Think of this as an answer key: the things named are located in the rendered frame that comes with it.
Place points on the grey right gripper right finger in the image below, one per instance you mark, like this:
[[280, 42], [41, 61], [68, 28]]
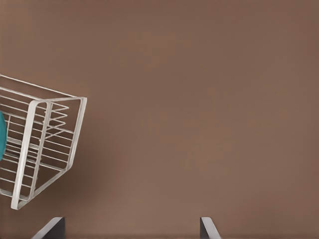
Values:
[[208, 229]]

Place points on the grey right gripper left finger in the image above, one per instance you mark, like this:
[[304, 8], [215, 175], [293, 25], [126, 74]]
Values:
[[53, 229]]

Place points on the teal plate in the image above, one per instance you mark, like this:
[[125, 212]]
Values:
[[2, 134]]

